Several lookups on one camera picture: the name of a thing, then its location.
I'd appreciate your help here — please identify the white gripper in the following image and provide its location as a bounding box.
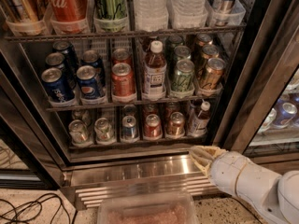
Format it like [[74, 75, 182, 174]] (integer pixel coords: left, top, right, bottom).
[[189, 146, 280, 216]]

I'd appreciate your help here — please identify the orange red can rear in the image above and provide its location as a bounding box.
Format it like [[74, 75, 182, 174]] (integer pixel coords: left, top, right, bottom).
[[112, 49, 133, 66]]

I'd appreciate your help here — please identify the gold can middle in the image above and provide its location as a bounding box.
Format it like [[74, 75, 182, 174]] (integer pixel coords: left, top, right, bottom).
[[197, 44, 221, 77]]

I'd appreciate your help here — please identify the blue silver can bottom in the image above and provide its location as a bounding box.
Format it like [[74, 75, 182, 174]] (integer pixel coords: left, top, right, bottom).
[[122, 116, 137, 140]]

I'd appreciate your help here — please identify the red soda can bottom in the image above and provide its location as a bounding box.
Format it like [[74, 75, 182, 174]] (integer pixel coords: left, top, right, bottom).
[[144, 114, 162, 138]]

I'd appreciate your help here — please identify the orange soda can front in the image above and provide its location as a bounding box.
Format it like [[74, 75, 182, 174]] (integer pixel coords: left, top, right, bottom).
[[166, 112, 185, 136]]

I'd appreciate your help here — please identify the orange red soda can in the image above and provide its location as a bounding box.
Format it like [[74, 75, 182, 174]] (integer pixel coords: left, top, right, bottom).
[[112, 63, 135, 97]]

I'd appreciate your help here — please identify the green can middle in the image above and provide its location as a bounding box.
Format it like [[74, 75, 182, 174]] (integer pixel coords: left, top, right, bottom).
[[173, 45, 192, 65]]

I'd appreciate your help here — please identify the green can front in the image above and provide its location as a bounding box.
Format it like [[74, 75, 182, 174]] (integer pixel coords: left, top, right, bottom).
[[171, 59, 194, 92]]

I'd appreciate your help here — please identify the gold can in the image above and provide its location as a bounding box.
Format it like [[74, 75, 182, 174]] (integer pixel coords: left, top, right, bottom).
[[199, 58, 226, 90], [197, 44, 221, 77]]

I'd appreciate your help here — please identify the blue pepsi can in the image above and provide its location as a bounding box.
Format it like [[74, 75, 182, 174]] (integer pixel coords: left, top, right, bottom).
[[45, 52, 76, 89], [77, 65, 105, 100], [52, 41, 78, 72], [41, 68, 75, 103]]

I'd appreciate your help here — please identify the blue pepsi can second row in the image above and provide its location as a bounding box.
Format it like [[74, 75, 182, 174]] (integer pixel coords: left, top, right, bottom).
[[81, 49, 106, 87]]

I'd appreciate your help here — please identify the black cable on floor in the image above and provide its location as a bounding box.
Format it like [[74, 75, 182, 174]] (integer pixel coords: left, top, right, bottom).
[[0, 192, 78, 224]]

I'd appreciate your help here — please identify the silver can bottom left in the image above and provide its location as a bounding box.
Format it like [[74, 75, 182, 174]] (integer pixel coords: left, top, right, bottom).
[[68, 119, 90, 144]]

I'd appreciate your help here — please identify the blue pepsi can middle left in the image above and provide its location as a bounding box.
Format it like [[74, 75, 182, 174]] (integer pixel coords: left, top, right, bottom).
[[45, 52, 76, 89]]

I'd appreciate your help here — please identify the tea bottle bottom shelf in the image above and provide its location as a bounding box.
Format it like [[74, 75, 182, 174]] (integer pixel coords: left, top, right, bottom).
[[188, 101, 211, 137]]

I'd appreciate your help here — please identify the fridge glass door right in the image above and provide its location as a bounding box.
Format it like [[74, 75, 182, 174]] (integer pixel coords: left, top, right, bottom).
[[221, 0, 299, 174]]

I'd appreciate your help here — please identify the gold bottle top left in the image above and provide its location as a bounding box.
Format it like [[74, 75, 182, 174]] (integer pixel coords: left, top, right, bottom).
[[1, 0, 48, 35]]

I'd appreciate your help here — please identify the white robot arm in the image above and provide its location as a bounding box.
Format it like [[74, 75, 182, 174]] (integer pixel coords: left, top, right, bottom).
[[189, 146, 299, 224]]

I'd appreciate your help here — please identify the blue pepsi can front left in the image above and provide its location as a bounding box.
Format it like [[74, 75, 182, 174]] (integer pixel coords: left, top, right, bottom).
[[41, 68, 75, 103]]

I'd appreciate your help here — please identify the tea bottle middle shelf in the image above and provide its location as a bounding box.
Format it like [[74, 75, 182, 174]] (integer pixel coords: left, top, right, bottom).
[[143, 40, 166, 94]]

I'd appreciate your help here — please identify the clear plastic bin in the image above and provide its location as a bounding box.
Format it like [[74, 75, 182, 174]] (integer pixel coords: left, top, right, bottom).
[[97, 191, 199, 224]]

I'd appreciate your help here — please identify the silver green can bottom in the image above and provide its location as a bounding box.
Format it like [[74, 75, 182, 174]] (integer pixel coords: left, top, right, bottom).
[[94, 118, 114, 142]]

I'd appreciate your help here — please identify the red coca cola bottle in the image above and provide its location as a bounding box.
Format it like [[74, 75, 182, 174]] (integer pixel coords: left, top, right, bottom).
[[49, 0, 87, 34]]

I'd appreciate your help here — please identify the gold can front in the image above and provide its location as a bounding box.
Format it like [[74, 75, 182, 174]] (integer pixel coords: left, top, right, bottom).
[[199, 58, 226, 90]]

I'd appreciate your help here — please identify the green bottle top shelf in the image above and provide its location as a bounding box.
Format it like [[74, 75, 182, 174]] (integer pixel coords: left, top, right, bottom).
[[94, 0, 127, 32]]

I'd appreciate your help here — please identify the blue can right fridge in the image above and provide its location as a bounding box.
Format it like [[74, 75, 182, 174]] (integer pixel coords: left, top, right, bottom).
[[272, 102, 297, 129]]

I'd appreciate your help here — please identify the tea bottle shelf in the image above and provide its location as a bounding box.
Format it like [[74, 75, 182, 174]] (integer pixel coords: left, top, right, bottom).
[[188, 101, 211, 137], [143, 40, 166, 94]]

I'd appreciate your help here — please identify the blue pepsi can rear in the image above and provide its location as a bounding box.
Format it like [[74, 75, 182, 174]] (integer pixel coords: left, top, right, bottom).
[[52, 41, 78, 72]]

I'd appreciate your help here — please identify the clear water bottle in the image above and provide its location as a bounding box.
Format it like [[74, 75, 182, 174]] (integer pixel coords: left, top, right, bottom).
[[134, 0, 168, 32], [167, 0, 207, 29]]

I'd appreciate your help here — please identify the orange soda can behind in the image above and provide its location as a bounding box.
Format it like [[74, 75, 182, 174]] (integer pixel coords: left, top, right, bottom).
[[164, 102, 180, 119]]

